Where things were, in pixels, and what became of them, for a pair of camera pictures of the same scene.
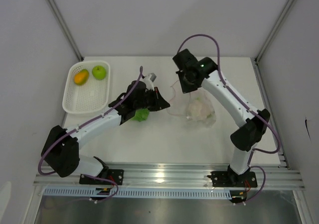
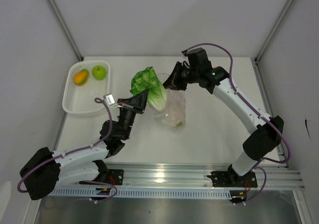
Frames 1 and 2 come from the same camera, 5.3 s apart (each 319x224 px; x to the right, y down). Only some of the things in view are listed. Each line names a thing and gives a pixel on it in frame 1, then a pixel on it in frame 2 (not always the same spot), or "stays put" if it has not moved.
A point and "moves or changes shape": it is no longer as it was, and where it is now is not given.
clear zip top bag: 196,105 -> 173,117
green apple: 99,72 stays put
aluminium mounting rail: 180,175 stays put
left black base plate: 116,175 stays put
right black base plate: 230,179 stays put
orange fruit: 80,77 stays put
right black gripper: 186,89 -> 173,82
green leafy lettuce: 141,114 moves or changes shape
